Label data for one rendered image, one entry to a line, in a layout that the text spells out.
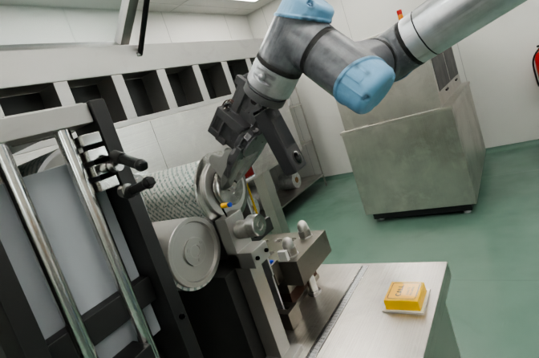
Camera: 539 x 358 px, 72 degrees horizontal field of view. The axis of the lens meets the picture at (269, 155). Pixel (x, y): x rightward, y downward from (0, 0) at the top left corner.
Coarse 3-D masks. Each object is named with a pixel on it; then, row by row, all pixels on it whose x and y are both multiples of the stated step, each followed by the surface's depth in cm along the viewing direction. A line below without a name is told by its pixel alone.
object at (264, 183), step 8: (264, 176) 166; (256, 184) 169; (264, 184) 167; (272, 184) 170; (264, 192) 168; (272, 192) 169; (264, 200) 169; (272, 200) 168; (264, 208) 171; (272, 208) 168; (280, 208) 172; (272, 216) 170; (280, 216) 170; (272, 224) 171; (280, 224) 169; (272, 232) 172; (280, 232) 170; (288, 232) 173
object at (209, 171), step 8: (208, 168) 70; (208, 176) 70; (208, 184) 69; (208, 192) 69; (208, 200) 68; (216, 200) 70; (240, 200) 75; (216, 208) 70; (224, 208) 71; (232, 208) 73; (240, 208) 75
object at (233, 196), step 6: (216, 174) 71; (216, 180) 70; (240, 180) 75; (216, 186) 69; (240, 186) 74; (216, 192) 69; (222, 192) 70; (228, 192) 72; (234, 192) 73; (240, 192) 74; (216, 198) 70; (222, 198) 70; (228, 198) 71; (234, 198) 72; (240, 198) 74; (234, 204) 72
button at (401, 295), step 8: (392, 288) 79; (400, 288) 78; (408, 288) 77; (416, 288) 76; (424, 288) 77; (392, 296) 76; (400, 296) 75; (408, 296) 74; (416, 296) 74; (424, 296) 76; (392, 304) 75; (400, 304) 74; (408, 304) 73; (416, 304) 72
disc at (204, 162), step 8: (216, 152) 74; (208, 160) 71; (200, 168) 69; (200, 176) 69; (200, 184) 68; (200, 192) 68; (200, 200) 68; (200, 208) 68; (208, 208) 69; (208, 216) 69; (216, 216) 70
